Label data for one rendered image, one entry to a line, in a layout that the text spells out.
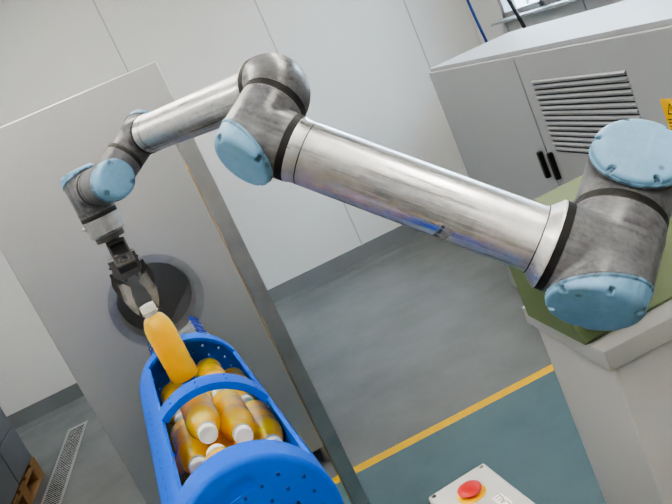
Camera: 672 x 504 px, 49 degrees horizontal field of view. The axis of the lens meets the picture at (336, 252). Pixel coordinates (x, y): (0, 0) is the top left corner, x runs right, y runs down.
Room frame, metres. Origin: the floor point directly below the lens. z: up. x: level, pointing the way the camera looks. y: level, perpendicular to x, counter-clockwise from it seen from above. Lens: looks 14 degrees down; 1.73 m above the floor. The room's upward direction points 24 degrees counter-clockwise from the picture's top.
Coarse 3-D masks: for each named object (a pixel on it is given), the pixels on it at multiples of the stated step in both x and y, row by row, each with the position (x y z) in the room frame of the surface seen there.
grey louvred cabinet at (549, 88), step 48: (480, 48) 3.91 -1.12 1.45; (528, 48) 2.91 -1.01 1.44; (576, 48) 2.53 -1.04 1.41; (624, 48) 2.26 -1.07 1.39; (480, 96) 3.50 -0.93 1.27; (528, 96) 3.01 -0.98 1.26; (576, 96) 2.62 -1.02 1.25; (624, 96) 2.34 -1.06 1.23; (480, 144) 3.73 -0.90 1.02; (528, 144) 3.17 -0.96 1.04; (576, 144) 2.74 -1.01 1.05; (528, 192) 3.36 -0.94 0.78
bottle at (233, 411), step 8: (224, 392) 1.57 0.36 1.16; (232, 392) 1.57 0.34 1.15; (216, 400) 1.55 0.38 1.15; (224, 400) 1.52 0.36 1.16; (232, 400) 1.51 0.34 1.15; (240, 400) 1.52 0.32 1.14; (224, 408) 1.48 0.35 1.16; (232, 408) 1.46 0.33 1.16; (240, 408) 1.46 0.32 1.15; (224, 416) 1.45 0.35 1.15; (232, 416) 1.43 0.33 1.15; (240, 416) 1.43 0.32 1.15; (248, 416) 1.44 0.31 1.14; (224, 424) 1.43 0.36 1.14; (232, 424) 1.42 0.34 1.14; (240, 424) 1.41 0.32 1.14; (248, 424) 1.42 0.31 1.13; (224, 432) 1.43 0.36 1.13; (232, 432) 1.40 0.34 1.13; (232, 440) 1.42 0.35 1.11
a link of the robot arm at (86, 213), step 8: (80, 168) 1.77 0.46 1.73; (88, 168) 1.78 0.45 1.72; (64, 176) 1.77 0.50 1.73; (72, 176) 1.76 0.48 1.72; (64, 184) 1.77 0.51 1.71; (72, 184) 1.77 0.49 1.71; (72, 192) 1.76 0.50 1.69; (72, 200) 1.78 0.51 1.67; (80, 200) 1.75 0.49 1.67; (80, 208) 1.77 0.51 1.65; (88, 208) 1.77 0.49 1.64; (96, 208) 1.77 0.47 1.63; (104, 208) 1.77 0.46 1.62; (112, 208) 1.79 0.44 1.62; (80, 216) 1.78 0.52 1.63; (88, 216) 1.77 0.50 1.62; (96, 216) 1.77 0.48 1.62
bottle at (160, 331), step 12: (156, 312) 1.78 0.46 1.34; (144, 324) 1.77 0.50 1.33; (156, 324) 1.76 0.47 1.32; (168, 324) 1.77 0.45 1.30; (156, 336) 1.75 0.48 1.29; (168, 336) 1.76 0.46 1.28; (156, 348) 1.76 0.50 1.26; (168, 348) 1.75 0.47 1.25; (180, 348) 1.76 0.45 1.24; (168, 360) 1.75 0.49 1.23; (180, 360) 1.75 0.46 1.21; (192, 360) 1.78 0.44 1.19; (168, 372) 1.76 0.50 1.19; (180, 372) 1.75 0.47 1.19; (192, 372) 1.76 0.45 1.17
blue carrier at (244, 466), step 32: (224, 352) 1.92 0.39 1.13; (160, 384) 1.87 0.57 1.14; (192, 384) 1.48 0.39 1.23; (224, 384) 1.46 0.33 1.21; (256, 384) 1.52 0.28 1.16; (160, 416) 1.45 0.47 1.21; (160, 448) 1.33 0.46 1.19; (256, 448) 1.09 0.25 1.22; (288, 448) 1.11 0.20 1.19; (160, 480) 1.25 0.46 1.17; (192, 480) 1.08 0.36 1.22; (224, 480) 1.05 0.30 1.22; (256, 480) 1.06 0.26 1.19; (288, 480) 1.07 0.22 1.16; (320, 480) 1.08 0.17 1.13
